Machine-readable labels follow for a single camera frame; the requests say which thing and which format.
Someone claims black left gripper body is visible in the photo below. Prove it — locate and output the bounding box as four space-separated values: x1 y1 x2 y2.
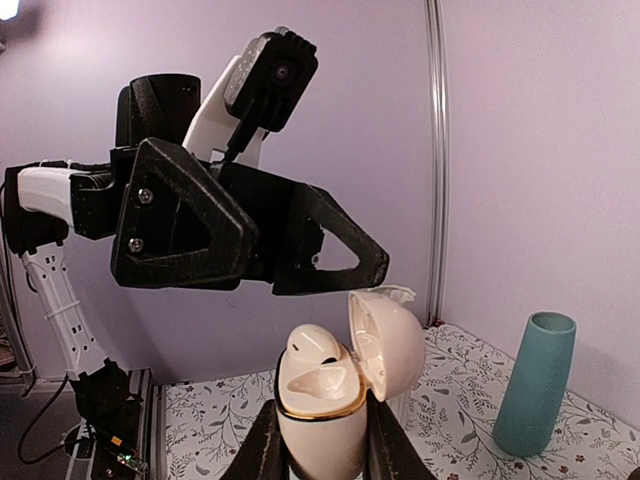
70 73 324 280

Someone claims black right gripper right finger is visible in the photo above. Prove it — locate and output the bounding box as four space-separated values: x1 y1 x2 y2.
363 392 435 480

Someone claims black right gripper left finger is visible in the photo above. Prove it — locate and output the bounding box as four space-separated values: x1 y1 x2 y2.
224 400 285 480

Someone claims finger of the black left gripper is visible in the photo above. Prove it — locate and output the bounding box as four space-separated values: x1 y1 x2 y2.
111 138 259 290
272 183 390 295

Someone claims white earbud charging case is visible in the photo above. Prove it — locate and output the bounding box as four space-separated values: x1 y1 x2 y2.
273 288 428 480

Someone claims white earbud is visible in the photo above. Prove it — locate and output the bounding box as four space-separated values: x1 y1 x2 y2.
283 324 347 370

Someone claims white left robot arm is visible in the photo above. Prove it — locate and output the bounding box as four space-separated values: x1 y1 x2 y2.
4 73 389 387

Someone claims white ribbed vase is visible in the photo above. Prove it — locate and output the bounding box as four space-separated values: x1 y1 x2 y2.
368 285 425 427

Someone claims teal tall vase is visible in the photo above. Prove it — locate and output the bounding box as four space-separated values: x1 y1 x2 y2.
492 312 577 457

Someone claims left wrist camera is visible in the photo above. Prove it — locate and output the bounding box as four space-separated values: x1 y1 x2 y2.
182 26 319 168

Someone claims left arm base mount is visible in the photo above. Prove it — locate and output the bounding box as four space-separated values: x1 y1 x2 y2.
71 359 149 479

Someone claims left aluminium frame post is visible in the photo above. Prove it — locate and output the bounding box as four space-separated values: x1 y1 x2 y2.
424 1 449 326

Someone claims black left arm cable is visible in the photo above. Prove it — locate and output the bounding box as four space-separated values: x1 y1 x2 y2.
17 374 76 466

